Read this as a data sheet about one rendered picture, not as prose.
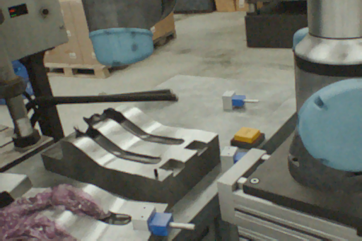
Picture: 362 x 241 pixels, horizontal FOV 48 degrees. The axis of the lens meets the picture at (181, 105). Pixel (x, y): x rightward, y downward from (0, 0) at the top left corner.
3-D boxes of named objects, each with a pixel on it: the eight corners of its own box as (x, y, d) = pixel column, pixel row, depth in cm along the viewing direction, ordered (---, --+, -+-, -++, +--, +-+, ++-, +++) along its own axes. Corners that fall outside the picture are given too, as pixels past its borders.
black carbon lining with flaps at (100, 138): (189, 145, 116) (184, 115, 112) (153, 174, 104) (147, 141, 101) (105, 128, 137) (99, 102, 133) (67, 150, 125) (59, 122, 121)
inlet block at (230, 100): (261, 105, 151) (259, 92, 149) (257, 111, 148) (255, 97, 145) (228, 103, 158) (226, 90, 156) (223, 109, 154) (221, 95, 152)
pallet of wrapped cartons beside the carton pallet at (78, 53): (146, 59, 547) (133, -14, 512) (100, 81, 483) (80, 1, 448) (83, 55, 619) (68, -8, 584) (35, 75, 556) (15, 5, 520)
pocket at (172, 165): (187, 174, 105) (184, 161, 104) (174, 184, 102) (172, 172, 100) (172, 169, 108) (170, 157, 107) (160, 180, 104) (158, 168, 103)
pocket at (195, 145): (208, 154, 113) (207, 142, 112) (198, 163, 109) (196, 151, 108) (195, 150, 116) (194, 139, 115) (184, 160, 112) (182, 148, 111)
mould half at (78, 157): (221, 160, 119) (216, 119, 114) (167, 211, 101) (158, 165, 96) (104, 133, 149) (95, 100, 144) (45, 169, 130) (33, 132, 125)
